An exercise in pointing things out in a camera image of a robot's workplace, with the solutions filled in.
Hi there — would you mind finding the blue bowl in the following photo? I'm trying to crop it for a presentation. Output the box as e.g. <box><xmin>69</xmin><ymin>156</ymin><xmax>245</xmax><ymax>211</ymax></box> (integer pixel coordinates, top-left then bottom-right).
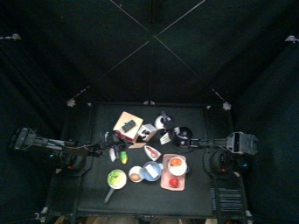
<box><xmin>139</xmin><ymin>160</ymin><xmax>164</xmax><ymax>182</ymax></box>

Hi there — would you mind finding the small white dish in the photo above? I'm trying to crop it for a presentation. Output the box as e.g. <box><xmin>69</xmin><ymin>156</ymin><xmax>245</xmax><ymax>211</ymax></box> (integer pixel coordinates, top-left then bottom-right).
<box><xmin>127</xmin><ymin>165</ymin><xmax>145</xmax><ymax>184</ymax></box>

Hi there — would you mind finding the white block in bowl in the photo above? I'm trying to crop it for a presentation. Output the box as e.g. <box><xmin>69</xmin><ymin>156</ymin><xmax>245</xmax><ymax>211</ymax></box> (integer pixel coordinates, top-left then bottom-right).
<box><xmin>144</xmin><ymin>164</ymin><xmax>161</xmax><ymax>179</ymax></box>

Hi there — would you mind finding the green toy vegetable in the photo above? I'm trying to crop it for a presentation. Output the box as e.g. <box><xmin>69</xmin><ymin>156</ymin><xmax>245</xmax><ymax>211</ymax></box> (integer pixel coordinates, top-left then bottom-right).
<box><xmin>108</xmin><ymin>171</ymin><xmax>123</xmax><ymax>186</ymax></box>

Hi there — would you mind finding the white red toy iron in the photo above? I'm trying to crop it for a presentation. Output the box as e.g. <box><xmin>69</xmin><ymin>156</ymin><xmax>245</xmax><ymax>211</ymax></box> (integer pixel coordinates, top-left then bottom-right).
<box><xmin>143</xmin><ymin>144</ymin><xmax>163</xmax><ymax>162</ymax></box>

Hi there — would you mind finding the black toy grill plate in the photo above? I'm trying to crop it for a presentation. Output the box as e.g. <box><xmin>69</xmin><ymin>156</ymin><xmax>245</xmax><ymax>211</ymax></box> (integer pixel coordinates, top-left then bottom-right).
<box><xmin>120</xmin><ymin>119</ymin><xmax>137</xmax><ymax>133</ymax></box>

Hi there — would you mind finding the red toy tomato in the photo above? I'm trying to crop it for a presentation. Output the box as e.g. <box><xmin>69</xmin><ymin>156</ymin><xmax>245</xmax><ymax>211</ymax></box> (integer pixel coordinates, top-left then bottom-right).
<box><xmin>168</xmin><ymin>177</ymin><xmax>181</xmax><ymax>188</ymax></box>

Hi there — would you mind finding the pink rectangular tray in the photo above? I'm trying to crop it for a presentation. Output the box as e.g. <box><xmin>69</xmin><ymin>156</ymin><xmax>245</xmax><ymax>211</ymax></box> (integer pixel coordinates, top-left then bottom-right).
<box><xmin>160</xmin><ymin>153</ymin><xmax>187</xmax><ymax>192</ymax></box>

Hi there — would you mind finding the small white toy appliance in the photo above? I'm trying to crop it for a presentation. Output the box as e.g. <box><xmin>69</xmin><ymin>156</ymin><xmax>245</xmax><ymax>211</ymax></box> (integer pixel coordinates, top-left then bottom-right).
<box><xmin>136</xmin><ymin>123</ymin><xmax>159</xmax><ymax>142</ymax></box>

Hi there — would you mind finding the black round disc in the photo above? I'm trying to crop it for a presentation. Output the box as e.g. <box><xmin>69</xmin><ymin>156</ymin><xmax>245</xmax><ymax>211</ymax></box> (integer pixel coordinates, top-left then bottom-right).
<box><xmin>175</xmin><ymin>126</ymin><xmax>193</xmax><ymax>144</ymax></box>

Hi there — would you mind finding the white bowl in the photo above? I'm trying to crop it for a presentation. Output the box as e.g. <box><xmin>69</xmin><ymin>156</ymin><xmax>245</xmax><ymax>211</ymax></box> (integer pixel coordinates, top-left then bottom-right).
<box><xmin>167</xmin><ymin>157</ymin><xmax>189</xmax><ymax>177</ymax></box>

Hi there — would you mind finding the wooden toy stove box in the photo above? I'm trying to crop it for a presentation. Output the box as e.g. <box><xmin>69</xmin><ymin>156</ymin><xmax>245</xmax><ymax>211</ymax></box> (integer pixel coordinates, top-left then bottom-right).
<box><xmin>112</xmin><ymin>111</ymin><xmax>145</xmax><ymax>144</ymax></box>

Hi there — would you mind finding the toy frying pan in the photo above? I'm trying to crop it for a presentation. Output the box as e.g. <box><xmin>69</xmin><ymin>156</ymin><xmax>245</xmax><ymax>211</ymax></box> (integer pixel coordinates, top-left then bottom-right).
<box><xmin>103</xmin><ymin>169</ymin><xmax>128</xmax><ymax>204</ymax></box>

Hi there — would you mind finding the white printed card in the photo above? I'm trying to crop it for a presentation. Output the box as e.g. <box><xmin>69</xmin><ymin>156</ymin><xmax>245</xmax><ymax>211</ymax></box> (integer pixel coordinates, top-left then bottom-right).
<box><xmin>159</xmin><ymin>133</ymin><xmax>173</xmax><ymax>145</ymax></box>

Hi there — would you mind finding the silver toy cleaver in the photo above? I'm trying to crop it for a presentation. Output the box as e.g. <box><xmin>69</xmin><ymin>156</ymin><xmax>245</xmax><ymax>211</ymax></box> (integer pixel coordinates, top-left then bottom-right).
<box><xmin>107</xmin><ymin>147</ymin><xmax>117</xmax><ymax>163</ymax></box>

